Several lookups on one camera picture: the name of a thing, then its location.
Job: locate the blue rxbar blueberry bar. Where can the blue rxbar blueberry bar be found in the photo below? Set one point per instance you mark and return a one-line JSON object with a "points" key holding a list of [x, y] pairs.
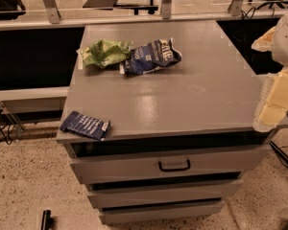
{"points": [[85, 126]]}

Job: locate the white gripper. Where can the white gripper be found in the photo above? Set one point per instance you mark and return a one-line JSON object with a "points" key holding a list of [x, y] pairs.
{"points": [[286, 42]]}

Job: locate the grey drawer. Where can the grey drawer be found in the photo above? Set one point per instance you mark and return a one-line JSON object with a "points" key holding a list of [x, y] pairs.
{"points": [[141, 166], [152, 195], [162, 212]]}

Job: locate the metal railing post middle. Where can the metal railing post middle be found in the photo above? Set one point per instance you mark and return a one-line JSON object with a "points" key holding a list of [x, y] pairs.
{"points": [[166, 7]]}

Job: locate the metal railing post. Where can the metal railing post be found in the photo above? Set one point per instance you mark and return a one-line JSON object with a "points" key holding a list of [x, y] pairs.
{"points": [[166, 7], [235, 7], [52, 11]]}

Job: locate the black drawer handle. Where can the black drawer handle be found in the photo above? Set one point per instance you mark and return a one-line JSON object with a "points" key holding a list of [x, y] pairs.
{"points": [[172, 167]]}

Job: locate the grey bottom drawer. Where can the grey bottom drawer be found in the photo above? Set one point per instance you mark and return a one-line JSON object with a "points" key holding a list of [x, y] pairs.
{"points": [[162, 212]]}

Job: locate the black cylinder on floor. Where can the black cylinder on floor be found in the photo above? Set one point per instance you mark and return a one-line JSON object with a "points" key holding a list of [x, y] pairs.
{"points": [[46, 223]]}

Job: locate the blue chip bag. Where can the blue chip bag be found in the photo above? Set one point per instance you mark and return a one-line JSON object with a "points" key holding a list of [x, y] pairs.
{"points": [[153, 56]]}

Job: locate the metal railing post left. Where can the metal railing post left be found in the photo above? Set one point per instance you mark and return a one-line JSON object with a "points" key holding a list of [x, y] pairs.
{"points": [[52, 11]]}

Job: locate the grey middle drawer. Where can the grey middle drawer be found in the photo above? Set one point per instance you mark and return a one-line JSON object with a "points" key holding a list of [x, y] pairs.
{"points": [[152, 195]]}

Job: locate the metal railing post right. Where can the metal railing post right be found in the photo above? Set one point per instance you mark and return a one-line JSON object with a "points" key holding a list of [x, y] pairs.
{"points": [[235, 7]]}

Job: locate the grey top drawer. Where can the grey top drawer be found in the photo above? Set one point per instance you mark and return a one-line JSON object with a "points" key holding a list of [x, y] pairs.
{"points": [[141, 166]]}

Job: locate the green jalapeno chip bag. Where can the green jalapeno chip bag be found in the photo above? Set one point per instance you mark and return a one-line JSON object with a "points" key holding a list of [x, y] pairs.
{"points": [[105, 52]]}

